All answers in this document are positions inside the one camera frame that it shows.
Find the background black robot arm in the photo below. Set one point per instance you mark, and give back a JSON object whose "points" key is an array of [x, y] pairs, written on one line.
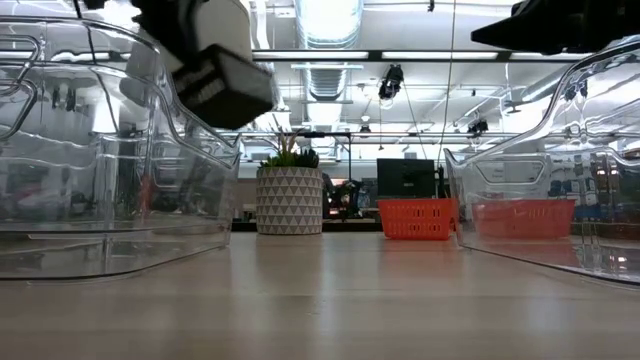
{"points": [[345, 192]]}

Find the black ceiling camera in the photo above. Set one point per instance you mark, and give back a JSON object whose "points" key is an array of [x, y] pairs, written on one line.
{"points": [[392, 77], [478, 126]]}

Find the black bench edge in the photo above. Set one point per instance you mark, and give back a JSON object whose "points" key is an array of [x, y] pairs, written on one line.
{"points": [[350, 226]]}

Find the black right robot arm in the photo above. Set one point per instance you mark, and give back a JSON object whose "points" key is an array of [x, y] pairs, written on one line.
{"points": [[620, 20]]}

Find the green succulent plant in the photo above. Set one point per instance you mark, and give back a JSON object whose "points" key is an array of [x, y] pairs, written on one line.
{"points": [[287, 157]]}

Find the black computer monitor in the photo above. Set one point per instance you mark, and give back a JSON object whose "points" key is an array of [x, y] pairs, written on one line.
{"points": [[405, 177]]}

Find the white grey triangle-pattern pot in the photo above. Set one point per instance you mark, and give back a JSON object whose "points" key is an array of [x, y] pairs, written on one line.
{"points": [[290, 200]]}

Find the overhead light bar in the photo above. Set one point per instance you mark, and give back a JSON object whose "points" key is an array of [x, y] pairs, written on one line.
{"points": [[325, 55]]}

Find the clear plastic storage bin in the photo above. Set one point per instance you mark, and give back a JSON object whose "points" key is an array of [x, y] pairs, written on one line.
{"points": [[575, 150], [100, 175]]}

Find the white shade lamp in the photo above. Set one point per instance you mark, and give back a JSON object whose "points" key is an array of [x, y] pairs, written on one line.
{"points": [[225, 25]]}

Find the orange slotted plastic basket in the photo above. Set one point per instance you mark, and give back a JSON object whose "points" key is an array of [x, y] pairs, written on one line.
{"points": [[525, 220], [415, 220]]}

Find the shiny silver ceiling duct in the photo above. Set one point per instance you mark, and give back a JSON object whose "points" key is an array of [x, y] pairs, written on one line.
{"points": [[327, 22]]}

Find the black metal frame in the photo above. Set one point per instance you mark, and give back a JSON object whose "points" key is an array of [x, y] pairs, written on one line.
{"points": [[320, 134]]}

